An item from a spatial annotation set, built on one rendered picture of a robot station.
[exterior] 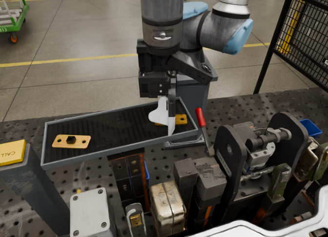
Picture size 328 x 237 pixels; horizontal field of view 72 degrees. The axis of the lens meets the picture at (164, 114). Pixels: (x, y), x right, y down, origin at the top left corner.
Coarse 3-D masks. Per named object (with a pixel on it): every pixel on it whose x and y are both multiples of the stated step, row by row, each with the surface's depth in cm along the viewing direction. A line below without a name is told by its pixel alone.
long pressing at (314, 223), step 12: (324, 192) 61; (324, 204) 59; (312, 216) 57; (324, 216) 57; (216, 228) 55; (228, 228) 55; (240, 228) 55; (252, 228) 55; (288, 228) 55; (300, 228) 55; (312, 228) 55
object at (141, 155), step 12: (108, 156) 57; (120, 156) 59; (132, 156) 61; (120, 168) 63; (132, 168) 65; (144, 168) 67; (120, 180) 67; (132, 180) 69; (144, 180) 71; (120, 192) 72; (144, 192) 76; (144, 204) 82
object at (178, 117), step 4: (176, 116) 60; (180, 116) 60; (184, 116) 60; (176, 120) 59; (180, 120) 59; (184, 120) 59; (156, 124) 58; (160, 124) 58; (176, 124) 58; (180, 124) 58; (184, 124) 58
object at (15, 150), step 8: (0, 144) 54; (8, 144) 54; (16, 144) 54; (24, 144) 54; (0, 152) 52; (8, 152) 52; (16, 152) 52; (0, 160) 50; (8, 160) 50; (16, 160) 51
